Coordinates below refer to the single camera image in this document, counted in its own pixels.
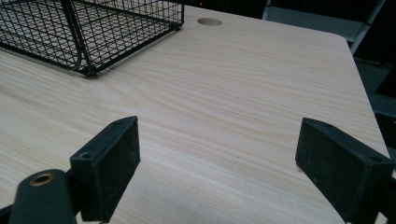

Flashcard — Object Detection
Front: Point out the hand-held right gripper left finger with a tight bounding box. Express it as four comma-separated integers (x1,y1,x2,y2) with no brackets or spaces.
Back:
69,115,141,224

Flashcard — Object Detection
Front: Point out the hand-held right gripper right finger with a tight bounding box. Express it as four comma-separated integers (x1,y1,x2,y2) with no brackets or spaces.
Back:
294,117,395,224

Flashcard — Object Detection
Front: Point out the black wire mesh basket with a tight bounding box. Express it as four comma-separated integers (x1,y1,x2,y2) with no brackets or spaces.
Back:
0,0,186,77

